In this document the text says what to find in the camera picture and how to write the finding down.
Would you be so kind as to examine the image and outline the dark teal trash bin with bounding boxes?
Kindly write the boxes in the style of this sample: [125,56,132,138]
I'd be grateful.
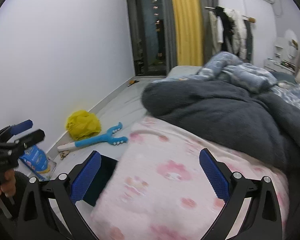
[83,155,117,206]

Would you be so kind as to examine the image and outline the person's left hand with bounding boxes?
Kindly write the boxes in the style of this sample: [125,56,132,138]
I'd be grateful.
[0,169,16,197]

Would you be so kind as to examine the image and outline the small wooden floor trinket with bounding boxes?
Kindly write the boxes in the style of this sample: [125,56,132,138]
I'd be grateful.
[60,150,70,160]

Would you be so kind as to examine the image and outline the blue snack bag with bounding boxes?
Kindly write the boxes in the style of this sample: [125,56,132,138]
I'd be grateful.
[19,145,56,181]

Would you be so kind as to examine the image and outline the yellow plastic bag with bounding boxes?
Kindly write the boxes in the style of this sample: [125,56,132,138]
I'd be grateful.
[66,110,102,141]

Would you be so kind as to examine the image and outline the blue plush slingshot toy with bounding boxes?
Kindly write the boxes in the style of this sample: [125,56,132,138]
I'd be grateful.
[57,122,128,152]

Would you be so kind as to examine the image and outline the pink cartoon bed sheet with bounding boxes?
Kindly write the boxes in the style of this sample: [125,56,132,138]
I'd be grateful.
[89,116,289,239]

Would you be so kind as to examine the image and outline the dark grey fleece blanket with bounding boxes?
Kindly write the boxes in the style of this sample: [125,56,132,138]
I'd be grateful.
[141,80,300,172]

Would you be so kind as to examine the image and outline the light blue patterned blanket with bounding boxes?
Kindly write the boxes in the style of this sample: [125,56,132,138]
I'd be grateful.
[163,51,277,94]

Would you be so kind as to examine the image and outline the grey mattress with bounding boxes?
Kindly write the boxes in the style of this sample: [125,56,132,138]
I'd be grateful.
[167,66,202,78]

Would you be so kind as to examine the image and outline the white dressing table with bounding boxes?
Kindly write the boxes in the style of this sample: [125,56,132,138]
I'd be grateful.
[264,37,296,75]

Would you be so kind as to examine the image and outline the grey curtain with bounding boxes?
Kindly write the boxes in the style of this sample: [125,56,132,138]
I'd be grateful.
[162,0,177,74]

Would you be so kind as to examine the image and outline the hanging clothes on rack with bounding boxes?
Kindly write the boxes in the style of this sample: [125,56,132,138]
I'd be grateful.
[205,7,256,63]

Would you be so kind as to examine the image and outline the dark balcony door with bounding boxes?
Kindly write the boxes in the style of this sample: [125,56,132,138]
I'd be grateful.
[127,0,166,76]

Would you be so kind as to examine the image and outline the yellow curtain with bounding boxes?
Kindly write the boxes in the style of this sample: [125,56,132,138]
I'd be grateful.
[172,0,204,66]

